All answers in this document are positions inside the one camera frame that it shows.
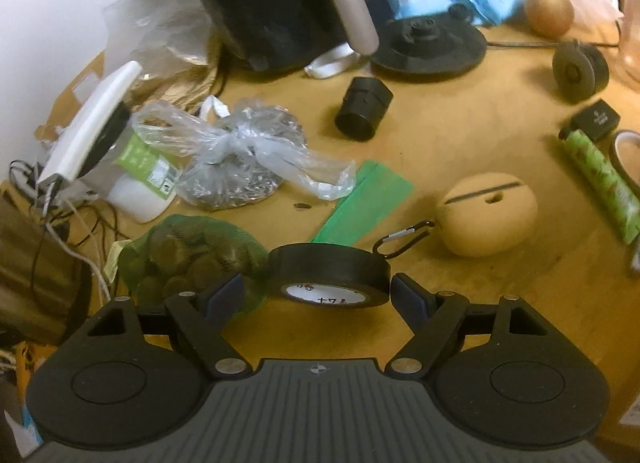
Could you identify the small black box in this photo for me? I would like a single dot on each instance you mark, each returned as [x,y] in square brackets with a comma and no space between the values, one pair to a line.
[595,119]

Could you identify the crumpled clear plastic wrap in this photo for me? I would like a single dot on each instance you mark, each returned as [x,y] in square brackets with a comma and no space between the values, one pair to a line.
[160,18]

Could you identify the black cylindrical adapter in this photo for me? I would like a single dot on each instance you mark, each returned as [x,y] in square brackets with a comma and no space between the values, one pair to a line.
[362,108]

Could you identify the black kettle base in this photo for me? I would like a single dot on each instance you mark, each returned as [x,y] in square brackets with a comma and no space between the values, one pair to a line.
[430,53]

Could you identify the knotted clear bag dark contents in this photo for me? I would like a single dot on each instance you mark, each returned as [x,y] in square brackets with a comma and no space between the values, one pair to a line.
[240,178]

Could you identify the clear glass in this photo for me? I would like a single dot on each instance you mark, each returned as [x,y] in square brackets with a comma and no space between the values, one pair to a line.
[631,33]

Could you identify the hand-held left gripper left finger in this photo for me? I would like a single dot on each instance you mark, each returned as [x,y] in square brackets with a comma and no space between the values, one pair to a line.
[227,297]

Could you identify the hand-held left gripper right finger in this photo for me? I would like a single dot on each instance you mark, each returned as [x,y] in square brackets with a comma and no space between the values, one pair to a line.
[407,300]

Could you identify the black spool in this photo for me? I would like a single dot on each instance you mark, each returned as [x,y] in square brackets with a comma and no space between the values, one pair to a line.
[575,73]

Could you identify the green net bag of chestnuts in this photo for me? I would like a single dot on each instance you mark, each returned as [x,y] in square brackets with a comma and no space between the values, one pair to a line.
[190,253]

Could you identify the black tape roll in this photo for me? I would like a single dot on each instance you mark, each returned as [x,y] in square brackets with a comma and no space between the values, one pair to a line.
[330,263]

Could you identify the white handheld device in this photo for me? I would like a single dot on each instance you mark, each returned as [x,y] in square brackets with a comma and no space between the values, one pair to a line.
[95,118]

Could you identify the green hand cream tube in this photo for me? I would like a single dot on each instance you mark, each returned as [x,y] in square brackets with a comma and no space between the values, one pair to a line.
[605,183]

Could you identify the brown onion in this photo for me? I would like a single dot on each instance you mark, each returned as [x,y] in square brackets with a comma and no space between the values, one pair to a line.
[549,10]

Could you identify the white cup with green label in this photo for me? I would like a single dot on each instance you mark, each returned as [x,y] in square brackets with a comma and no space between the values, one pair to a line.
[140,193]

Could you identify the green plastic strip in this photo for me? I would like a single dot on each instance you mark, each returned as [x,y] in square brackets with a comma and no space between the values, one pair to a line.
[365,198]

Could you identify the brown paper bag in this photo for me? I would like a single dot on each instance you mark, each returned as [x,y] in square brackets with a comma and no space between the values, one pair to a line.
[80,83]

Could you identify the silver black carabiner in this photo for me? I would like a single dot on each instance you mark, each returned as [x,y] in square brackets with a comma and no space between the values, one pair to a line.
[400,238]

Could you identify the brown tape roll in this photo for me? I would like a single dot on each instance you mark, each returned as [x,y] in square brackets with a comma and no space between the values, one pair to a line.
[616,148]

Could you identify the beige round case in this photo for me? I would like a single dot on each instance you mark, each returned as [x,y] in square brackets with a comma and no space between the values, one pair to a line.
[485,223]

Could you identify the blue packet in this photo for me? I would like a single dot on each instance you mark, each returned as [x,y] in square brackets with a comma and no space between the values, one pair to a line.
[495,0]

